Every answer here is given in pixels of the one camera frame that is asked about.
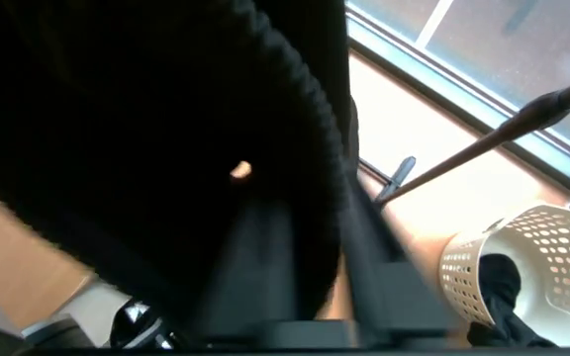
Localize black shorts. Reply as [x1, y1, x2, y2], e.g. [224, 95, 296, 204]
[0, 0, 360, 342]

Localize window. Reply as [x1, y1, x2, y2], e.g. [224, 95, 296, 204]
[343, 0, 570, 223]

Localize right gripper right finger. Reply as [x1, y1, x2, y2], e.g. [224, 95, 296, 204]
[336, 165, 457, 347]

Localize black clothes rack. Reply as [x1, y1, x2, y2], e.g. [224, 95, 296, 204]
[357, 68, 570, 208]

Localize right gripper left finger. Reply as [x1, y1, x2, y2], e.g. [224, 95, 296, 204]
[199, 196, 302, 337]

